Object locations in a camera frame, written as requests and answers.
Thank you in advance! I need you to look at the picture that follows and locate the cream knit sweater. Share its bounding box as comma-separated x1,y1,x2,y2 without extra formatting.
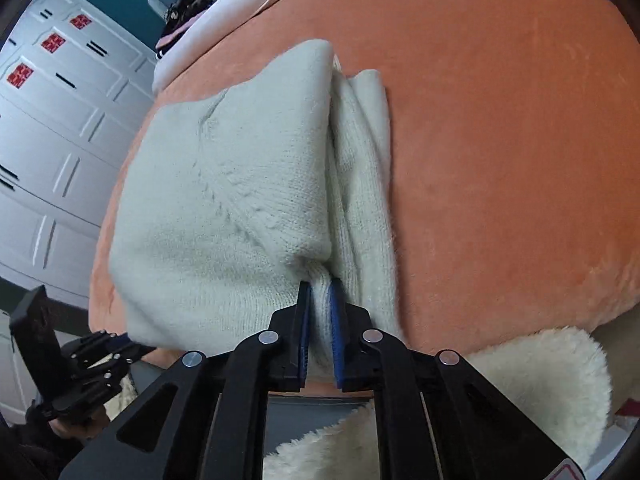
108,39,400,379

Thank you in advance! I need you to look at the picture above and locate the pile of dark clothes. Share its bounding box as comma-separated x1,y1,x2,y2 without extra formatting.
154,0,217,60

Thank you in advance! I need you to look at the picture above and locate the fluffy cream blanket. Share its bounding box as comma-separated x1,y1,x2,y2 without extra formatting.
262,326,613,480

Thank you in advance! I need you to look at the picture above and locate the white panelled wardrobe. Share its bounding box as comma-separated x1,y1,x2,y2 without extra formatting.
0,0,158,426

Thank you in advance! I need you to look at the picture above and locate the orange velvet bed cover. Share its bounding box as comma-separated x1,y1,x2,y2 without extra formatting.
88,0,640,399

